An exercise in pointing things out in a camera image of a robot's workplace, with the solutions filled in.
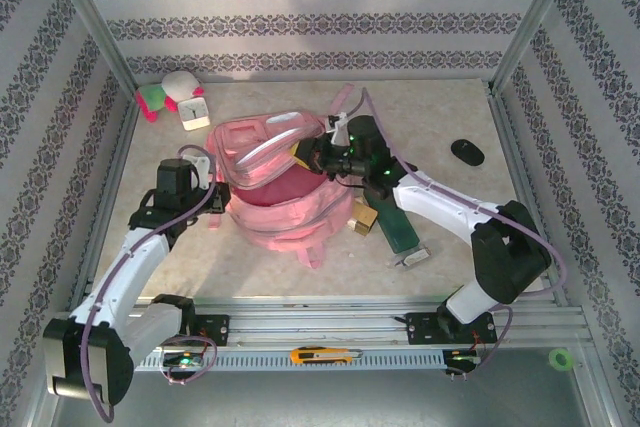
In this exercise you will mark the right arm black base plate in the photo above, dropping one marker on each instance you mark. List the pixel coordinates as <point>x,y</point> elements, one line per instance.
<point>420,328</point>

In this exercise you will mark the pink backpack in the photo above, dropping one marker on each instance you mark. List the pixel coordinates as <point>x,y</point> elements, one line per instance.
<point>290,217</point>

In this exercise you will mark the white square alarm clock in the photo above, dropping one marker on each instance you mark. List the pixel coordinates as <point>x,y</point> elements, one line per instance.
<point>194,113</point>

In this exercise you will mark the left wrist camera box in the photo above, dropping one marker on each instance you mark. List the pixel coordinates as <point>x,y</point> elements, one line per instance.
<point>202,169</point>

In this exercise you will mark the yellow black utility knife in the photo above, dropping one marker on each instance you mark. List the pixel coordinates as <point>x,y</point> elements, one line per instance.
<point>315,356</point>

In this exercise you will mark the dark green pencil case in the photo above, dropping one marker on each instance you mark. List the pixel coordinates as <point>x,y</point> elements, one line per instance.
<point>400,227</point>

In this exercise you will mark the small lit circuit board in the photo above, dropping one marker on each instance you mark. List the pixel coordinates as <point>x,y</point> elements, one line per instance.
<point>462,357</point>
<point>185,361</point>

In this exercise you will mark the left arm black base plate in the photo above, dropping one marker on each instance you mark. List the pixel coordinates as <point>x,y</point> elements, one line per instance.
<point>217,329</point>

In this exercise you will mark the aluminium mounting rail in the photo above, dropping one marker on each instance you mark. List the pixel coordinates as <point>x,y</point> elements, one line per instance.
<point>320,327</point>

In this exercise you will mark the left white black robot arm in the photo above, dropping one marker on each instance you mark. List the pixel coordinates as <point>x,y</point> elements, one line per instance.
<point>135,262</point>

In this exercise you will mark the black computer mouse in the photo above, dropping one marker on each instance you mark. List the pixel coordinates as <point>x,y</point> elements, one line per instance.
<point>467,153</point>

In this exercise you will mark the aluminium frame post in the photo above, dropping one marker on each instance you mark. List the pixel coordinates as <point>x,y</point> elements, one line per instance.
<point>537,17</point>
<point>90,22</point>

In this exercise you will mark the green tape roll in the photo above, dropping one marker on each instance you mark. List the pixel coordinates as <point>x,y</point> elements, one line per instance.
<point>553,358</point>

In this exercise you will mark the aluminium side rail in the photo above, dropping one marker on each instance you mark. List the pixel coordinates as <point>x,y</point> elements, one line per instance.
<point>510,147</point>
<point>120,147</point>

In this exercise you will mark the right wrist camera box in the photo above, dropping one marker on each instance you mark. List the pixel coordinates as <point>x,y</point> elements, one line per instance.
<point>340,123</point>

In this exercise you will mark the gold wooden block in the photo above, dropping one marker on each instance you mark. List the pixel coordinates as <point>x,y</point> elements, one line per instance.
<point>364,219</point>

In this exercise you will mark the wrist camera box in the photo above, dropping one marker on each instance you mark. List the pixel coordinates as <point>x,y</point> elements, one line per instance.
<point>202,169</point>
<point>340,123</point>

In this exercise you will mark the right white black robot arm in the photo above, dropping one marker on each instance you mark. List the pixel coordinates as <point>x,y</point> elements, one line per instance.
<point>450,207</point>

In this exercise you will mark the white pink green plush toy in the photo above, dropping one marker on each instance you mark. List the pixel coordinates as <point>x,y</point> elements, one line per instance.
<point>175,84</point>

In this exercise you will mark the small silver metal object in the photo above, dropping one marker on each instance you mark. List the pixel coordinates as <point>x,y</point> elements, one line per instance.
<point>412,257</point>

